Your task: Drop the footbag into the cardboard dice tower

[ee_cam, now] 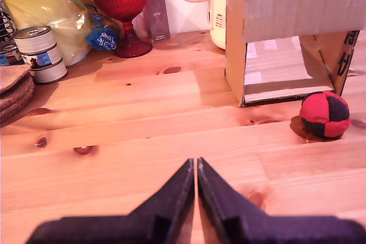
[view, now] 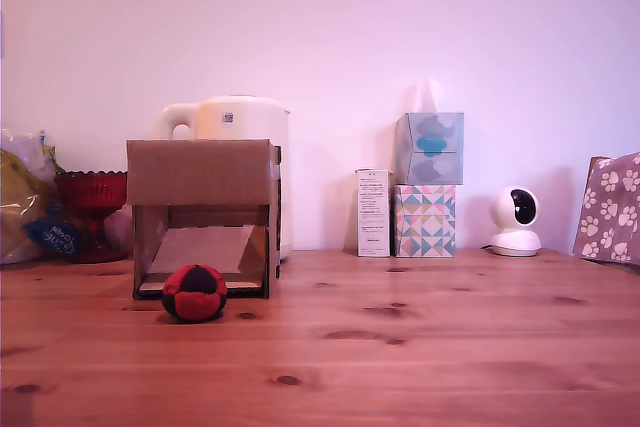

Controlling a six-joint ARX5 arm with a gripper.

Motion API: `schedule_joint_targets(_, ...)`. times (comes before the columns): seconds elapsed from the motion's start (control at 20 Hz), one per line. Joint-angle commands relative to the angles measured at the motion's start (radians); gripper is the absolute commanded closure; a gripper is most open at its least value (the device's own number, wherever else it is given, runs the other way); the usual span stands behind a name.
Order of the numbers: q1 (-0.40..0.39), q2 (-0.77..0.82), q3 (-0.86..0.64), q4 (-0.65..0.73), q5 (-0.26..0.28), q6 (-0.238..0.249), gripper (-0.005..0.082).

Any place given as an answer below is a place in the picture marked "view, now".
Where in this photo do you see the red and black footbag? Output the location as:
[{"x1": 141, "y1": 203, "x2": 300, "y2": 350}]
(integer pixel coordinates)
[{"x1": 161, "y1": 263, "x2": 229, "y2": 324}]

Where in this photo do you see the cardboard dice tower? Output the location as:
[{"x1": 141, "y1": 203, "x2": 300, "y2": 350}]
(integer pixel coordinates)
[{"x1": 125, "y1": 139, "x2": 284, "y2": 301}]

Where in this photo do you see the white box with small text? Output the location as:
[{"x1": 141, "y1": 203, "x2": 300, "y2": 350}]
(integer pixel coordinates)
[{"x1": 355, "y1": 168, "x2": 392, "y2": 258}]

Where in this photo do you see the white electric kettle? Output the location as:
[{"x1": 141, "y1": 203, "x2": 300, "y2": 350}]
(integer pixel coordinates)
[{"x1": 155, "y1": 95, "x2": 294, "y2": 264}]

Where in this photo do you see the geometric pattern tissue box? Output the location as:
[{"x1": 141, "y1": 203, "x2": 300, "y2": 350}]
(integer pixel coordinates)
[{"x1": 393, "y1": 184, "x2": 457, "y2": 258}]

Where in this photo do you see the blue grey tissue box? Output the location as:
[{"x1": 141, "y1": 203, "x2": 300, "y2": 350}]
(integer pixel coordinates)
[{"x1": 394, "y1": 111, "x2": 465, "y2": 187}]

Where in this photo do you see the white tissue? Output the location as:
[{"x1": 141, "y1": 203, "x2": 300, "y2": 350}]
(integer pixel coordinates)
[{"x1": 412, "y1": 77, "x2": 442, "y2": 116}]

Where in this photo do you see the red glass footed bowl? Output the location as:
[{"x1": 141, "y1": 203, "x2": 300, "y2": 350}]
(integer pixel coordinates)
[{"x1": 53, "y1": 170, "x2": 129, "y2": 264}]

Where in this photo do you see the paw print cushion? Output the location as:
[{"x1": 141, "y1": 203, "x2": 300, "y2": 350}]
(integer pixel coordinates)
[{"x1": 572, "y1": 151, "x2": 640, "y2": 268}]

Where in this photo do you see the clear plastic bag with print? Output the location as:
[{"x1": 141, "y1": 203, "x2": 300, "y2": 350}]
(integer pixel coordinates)
[{"x1": 0, "y1": 128, "x2": 84, "y2": 266}]

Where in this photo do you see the small white round camera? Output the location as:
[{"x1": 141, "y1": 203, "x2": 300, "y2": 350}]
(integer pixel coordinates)
[{"x1": 488, "y1": 185, "x2": 543, "y2": 257}]

